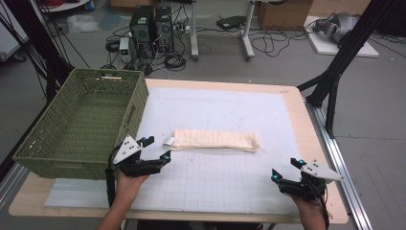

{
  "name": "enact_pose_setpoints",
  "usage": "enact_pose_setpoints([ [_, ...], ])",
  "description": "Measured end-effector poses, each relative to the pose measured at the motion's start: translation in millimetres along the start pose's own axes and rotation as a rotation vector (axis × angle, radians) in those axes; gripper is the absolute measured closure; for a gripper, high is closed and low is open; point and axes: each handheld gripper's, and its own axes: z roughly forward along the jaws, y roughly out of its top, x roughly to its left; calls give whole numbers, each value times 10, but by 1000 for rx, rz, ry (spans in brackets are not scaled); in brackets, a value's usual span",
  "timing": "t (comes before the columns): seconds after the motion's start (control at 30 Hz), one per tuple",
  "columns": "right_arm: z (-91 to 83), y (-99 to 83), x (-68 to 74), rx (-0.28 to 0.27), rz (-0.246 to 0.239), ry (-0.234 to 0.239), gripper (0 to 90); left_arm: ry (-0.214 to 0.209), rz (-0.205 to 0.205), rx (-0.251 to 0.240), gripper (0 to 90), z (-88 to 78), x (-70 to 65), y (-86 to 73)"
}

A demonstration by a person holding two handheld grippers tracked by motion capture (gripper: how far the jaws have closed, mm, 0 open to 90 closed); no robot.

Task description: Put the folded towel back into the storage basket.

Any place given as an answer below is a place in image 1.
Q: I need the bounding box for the green woven plastic basket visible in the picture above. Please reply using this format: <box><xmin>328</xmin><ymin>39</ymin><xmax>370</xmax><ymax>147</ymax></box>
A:
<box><xmin>11</xmin><ymin>67</ymin><xmax>150</xmax><ymax>181</ymax></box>

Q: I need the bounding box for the flat black device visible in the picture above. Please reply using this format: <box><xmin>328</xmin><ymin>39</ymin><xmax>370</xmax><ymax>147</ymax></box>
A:
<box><xmin>215</xmin><ymin>14</ymin><xmax>247</xmax><ymax>32</ymax></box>

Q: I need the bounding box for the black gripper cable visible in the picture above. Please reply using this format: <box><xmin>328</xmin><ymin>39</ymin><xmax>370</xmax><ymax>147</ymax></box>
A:
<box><xmin>314</xmin><ymin>181</ymin><xmax>330</xmax><ymax>230</ymax></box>
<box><xmin>104</xmin><ymin>145</ymin><xmax>123</xmax><ymax>209</ymax></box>

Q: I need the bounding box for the person's left hand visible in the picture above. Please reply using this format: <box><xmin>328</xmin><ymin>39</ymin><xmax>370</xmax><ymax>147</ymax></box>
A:
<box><xmin>114</xmin><ymin>172</ymin><xmax>151</xmax><ymax>206</ymax></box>

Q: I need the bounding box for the brown cardboard box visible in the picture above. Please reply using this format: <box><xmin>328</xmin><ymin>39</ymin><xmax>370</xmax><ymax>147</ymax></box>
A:
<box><xmin>256</xmin><ymin>0</ymin><xmax>314</xmax><ymax>32</ymax></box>

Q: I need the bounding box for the clear plastic sheet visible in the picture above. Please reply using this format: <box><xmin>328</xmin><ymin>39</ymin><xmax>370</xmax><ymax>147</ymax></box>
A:
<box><xmin>66</xmin><ymin>13</ymin><xmax>101</xmax><ymax>35</ymax></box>

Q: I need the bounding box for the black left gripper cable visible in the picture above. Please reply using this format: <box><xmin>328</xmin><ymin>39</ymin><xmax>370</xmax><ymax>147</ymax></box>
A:
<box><xmin>104</xmin><ymin>145</ymin><xmax>123</xmax><ymax>209</ymax></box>

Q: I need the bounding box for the person's dark clothing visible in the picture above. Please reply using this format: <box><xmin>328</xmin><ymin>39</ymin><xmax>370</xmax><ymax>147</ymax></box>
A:
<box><xmin>136</xmin><ymin>219</ymin><xmax>264</xmax><ymax>230</ymax></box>

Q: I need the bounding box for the white desk leg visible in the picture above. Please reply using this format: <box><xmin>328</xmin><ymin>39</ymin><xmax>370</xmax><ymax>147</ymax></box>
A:
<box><xmin>189</xmin><ymin>0</ymin><xmax>201</xmax><ymax>62</ymax></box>
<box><xmin>239</xmin><ymin>0</ymin><xmax>257</xmax><ymax>61</ymax></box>

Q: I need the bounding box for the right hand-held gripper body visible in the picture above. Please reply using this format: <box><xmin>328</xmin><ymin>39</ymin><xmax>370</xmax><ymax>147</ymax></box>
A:
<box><xmin>279</xmin><ymin>160</ymin><xmax>346</xmax><ymax>202</ymax></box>

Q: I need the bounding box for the cream towel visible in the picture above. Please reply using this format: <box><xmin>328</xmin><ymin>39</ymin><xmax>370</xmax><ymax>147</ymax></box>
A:
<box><xmin>163</xmin><ymin>128</ymin><xmax>261</xmax><ymax>153</ymax></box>

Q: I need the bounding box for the white power supply box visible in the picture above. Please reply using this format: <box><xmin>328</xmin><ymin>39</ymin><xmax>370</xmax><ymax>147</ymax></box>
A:
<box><xmin>118</xmin><ymin>35</ymin><xmax>132</xmax><ymax>64</ymax></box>

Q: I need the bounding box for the black metal stand frame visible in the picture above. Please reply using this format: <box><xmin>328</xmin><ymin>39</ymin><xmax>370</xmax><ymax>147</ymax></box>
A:
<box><xmin>296</xmin><ymin>0</ymin><xmax>398</xmax><ymax>140</ymax></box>
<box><xmin>0</xmin><ymin>0</ymin><xmax>76</xmax><ymax>104</ymax></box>

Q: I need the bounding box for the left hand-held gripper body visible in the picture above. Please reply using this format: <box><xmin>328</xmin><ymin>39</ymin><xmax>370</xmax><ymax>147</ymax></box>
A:
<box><xmin>112</xmin><ymin>134</ymin><xmax>164</xmax><ymax>178</ymax></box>

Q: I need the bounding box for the white floor board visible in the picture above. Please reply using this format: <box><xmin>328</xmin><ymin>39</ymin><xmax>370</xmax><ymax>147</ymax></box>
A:
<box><xmin>304</xmin><ymin>14</ymin><xmax>380</xmax><ymax>59</ymax></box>

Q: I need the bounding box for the person's right hand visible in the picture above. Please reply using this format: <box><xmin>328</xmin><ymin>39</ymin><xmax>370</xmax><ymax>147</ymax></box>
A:
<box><xmin>291</xmin><ymin>194</ymin><xmax>327</xmax><ymax>222</ymax></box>

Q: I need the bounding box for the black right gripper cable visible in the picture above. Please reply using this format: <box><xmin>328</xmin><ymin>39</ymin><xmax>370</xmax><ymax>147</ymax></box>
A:
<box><xmin>314</xmin><ymin>181</ymin><xmax>330</xmax><ymax>230</ymax></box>

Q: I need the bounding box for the loose black floor cable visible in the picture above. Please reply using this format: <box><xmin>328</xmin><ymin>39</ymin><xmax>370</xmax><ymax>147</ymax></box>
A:
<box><xmin>250</xmin><ymin>28</ymin><xmax>309</xmax><ymax>59</ymax></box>

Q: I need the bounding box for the white round table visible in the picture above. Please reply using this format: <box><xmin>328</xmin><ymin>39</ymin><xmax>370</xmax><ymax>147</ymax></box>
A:
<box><xmin>37</xmin><ymin>0</ymin><xmax>94</xmax><ymax>14</ymax></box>

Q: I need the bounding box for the grey robot head shell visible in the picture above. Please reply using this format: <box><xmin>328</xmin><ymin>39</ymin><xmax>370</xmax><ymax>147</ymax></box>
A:
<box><xmin>313</xmin><ymin>11</ymin><xmax>361</xmax><ymax>45</ymax></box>

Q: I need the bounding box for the black computer tower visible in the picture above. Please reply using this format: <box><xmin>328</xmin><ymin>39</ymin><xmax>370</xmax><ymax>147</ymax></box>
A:
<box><xmin>128</xmin><ymin>5</ymin><xmax>155</xmax><ymax>59</ymax></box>
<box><xmin>154</xmin><ymin>5</ymin><xmax>175</xmax><ymax>54</ymax></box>

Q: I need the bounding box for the aluminium rail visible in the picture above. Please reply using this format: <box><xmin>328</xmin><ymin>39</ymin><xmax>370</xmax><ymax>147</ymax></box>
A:
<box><xmin>0</xmin><ymin>162</ymin><xmax>31</xmax><ymax>210</ymax></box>
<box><xmin>304</xmin><ymin>98</ymin><xmax>373</xmax><ymax>230</ymax></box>

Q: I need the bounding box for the coiled black cable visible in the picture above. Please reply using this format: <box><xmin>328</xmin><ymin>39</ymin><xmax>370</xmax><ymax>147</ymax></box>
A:
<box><xmin>163</xmin><ymin>53</ymin><xmax>188</xmax><ymax>73</ymax></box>

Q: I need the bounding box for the white grid cutting mat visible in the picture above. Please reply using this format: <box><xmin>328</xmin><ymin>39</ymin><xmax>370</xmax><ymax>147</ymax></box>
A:
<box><xmin>43</xmin><ymin>85</ymin><xmax>304</xmax><ymax>216</ymax></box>

